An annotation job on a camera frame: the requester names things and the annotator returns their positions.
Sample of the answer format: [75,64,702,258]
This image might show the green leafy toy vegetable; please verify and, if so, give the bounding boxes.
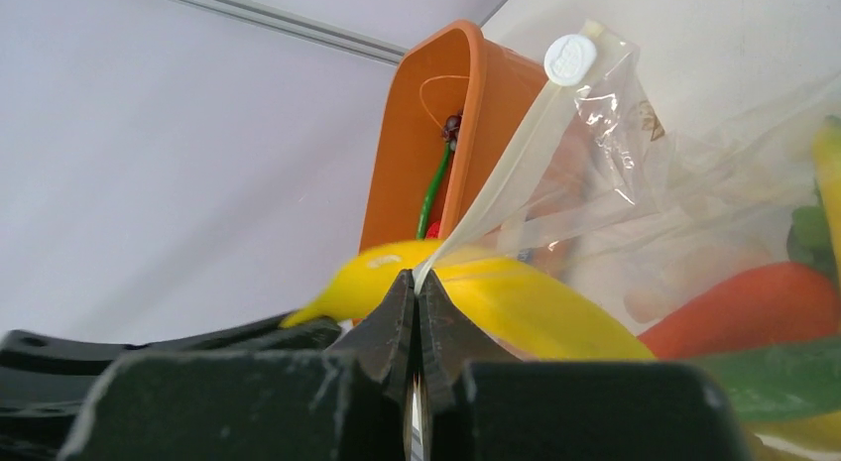
[690,205,840,422]

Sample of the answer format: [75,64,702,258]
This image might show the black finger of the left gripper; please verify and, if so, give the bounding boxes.
[0,313,343,461]

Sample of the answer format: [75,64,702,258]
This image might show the clear zip top bag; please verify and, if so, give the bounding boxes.
[414,19,841,461]

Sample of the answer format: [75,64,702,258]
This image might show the red toy strawberry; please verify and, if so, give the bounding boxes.
[424,221,441,239]

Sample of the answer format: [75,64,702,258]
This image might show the orange plastic bin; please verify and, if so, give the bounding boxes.
[359,20,546,250]

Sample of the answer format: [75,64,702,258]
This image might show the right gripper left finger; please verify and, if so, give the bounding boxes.
[328,270,417,460]

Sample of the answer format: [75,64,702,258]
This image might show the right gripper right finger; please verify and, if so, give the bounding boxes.
[418,273,517,461]

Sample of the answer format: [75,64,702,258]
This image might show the dark purple toy grapes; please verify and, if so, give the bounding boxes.
[441,111,463,152]

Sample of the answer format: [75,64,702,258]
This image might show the yellow banana bunch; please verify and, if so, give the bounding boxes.
[750,116,840,460]

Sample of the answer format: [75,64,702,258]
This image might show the orange toy carrot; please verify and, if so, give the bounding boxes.
[639,262,840,359]

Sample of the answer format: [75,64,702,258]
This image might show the green toy chili pepper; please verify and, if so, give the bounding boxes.
[416,140,455,239]

